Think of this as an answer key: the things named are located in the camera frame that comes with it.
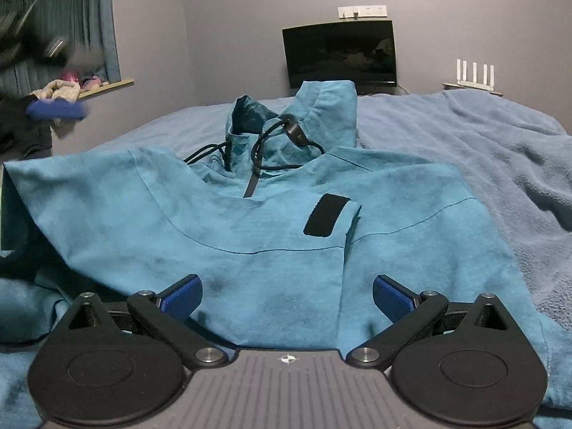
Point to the white router with antennas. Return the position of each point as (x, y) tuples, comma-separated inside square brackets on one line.
[(474, 76)]

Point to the teal curtain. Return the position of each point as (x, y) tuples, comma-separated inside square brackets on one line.
[(96, 18)]

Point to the dark clothing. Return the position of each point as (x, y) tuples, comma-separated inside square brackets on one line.
[(20, 136)]

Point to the white wall power strip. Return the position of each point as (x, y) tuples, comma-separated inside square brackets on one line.
[(363, 11)]

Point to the black box with labels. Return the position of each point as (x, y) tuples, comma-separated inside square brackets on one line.
[(339, 53)]

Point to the beige cloth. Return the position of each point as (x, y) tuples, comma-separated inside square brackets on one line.
[(56, 90)]

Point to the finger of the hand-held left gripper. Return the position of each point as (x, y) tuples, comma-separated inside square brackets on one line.
[(56, 110)]

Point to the pink cloth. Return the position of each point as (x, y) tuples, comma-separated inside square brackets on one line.
[(71, 77)]

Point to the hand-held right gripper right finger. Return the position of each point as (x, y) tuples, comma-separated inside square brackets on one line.
[(393, 299)]

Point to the small shelf under router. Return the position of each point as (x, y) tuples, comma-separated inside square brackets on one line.
[(473, 88)]

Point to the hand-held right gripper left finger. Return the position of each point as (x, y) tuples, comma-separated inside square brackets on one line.
[(184, 297)]

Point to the grey-blue fleece blanket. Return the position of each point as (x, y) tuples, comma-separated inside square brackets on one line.
[(514, 165)]

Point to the clothes pile on sill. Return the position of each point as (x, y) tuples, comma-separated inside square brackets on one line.
[(114, 85)]

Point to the teal blue towel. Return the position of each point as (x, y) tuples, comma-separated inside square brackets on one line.
[(250, 223)]

